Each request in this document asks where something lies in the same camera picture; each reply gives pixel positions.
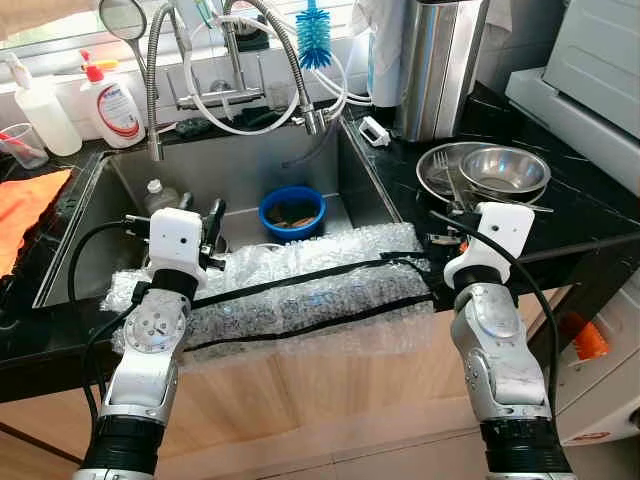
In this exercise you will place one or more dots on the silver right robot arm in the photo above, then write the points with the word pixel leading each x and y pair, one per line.
pixel 495 340

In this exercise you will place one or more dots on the steel flexible spout faucet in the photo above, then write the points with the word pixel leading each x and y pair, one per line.
pixel 297 70
pixel 153 100

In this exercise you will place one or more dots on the small white plastic clip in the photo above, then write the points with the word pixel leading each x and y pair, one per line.
pixel 374 132

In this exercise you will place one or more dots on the white squeeze bottle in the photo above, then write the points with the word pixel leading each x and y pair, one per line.
pixel 50 125

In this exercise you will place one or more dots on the dark scouring pad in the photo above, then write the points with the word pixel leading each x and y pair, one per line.
pixel 195 127

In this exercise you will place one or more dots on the tall stainless steel canister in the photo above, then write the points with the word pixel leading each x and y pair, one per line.
pixel 440 70

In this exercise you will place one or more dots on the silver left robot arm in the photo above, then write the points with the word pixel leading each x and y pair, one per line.
pixel 150 330

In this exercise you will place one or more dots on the round steel skimmer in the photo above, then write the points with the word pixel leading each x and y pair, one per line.
pixel 122 18

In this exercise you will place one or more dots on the blue plastic bowl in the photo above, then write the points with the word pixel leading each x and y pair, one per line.
pixel 290 236

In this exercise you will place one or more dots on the white red pump soap bottle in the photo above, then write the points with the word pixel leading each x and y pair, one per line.
pixel 112 110

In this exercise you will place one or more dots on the large steel bowl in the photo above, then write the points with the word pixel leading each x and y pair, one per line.
pixel 435 175

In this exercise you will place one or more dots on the blue bottle brush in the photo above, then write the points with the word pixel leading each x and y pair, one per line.
pixel 314 40

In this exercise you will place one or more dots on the clear bubble wrap sheet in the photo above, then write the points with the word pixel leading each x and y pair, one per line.
pixel 300 300

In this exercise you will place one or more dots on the chrome mixer tap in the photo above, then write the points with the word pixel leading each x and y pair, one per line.
pixel 234 60

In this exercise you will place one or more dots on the wooden cabinet front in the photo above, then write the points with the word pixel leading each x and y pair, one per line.
pixel 330 400

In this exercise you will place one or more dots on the steel chopstick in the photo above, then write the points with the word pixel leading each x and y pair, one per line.
pixel 540 207

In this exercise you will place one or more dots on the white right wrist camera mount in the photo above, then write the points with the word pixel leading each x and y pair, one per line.
pixel 505 230

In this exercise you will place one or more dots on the orange plastic object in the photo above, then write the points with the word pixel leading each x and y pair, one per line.
pixel 590 342

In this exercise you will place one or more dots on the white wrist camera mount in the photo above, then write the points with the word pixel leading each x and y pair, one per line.
pixel 175 240
pixel 505 230

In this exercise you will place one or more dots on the orange cloth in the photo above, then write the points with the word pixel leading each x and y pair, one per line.
pixel 25 215

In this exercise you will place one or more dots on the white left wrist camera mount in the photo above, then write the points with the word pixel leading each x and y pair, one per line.
pixel 175 240

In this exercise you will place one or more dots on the clear plastic cup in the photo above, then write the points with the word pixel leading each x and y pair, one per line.
pixel 25 150

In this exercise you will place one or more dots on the steel fork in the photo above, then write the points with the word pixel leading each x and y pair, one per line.
pixel 447 170

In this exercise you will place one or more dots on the small yellow object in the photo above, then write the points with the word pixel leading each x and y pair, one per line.
pixel 112 65

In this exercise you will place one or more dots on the white hanging cloth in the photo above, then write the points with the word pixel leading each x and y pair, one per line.
pixel 380 25

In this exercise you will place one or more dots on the stainless steel sink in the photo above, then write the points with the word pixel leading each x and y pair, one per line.
pixel 240 170

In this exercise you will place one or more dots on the small clear bottle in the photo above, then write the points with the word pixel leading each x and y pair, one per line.
pixel 158 200

